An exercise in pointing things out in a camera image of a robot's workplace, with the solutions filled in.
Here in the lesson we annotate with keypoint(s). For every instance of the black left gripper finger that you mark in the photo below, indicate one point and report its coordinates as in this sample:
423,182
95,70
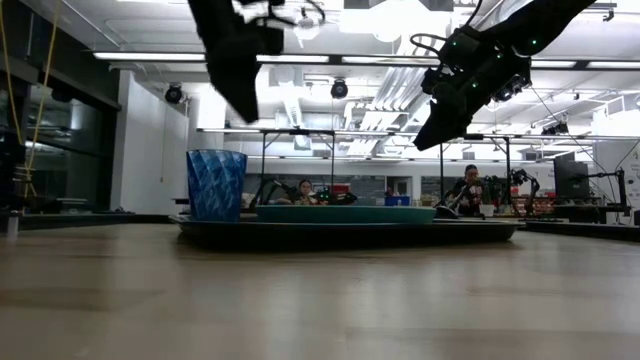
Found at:
227,87
250,90

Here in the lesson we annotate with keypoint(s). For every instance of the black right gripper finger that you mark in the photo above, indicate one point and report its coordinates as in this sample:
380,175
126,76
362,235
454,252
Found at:
430,125
452,125

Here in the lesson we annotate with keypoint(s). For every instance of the blue faceted cup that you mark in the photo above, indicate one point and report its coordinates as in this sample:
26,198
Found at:
216,185

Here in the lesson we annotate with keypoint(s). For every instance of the teal plate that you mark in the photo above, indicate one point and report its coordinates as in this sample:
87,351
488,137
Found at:
345,215

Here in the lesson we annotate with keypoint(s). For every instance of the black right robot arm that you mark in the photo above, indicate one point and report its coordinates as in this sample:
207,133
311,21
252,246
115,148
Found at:
545,20

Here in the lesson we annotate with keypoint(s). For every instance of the black background robot arm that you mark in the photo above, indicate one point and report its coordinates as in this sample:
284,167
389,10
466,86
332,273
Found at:
525,179

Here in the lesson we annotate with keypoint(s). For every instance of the black plastic tray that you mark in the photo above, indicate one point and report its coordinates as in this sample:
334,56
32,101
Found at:
350,234

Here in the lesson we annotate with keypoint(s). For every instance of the person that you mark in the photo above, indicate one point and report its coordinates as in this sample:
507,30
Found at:
305,192
470,192

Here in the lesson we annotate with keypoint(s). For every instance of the blue box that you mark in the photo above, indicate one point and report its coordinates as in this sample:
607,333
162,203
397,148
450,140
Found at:
397,201

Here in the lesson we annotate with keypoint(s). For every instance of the dark monitor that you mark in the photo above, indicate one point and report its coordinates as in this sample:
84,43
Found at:
571,179

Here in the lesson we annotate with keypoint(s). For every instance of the black stand with boom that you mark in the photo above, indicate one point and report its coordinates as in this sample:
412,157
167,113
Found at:
621,192

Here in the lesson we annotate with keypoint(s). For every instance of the black ceiling camera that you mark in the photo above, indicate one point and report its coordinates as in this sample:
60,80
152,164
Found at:
339,89
173,94

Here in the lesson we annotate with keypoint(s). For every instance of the black background frame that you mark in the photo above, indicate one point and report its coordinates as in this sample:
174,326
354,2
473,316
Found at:
297,132

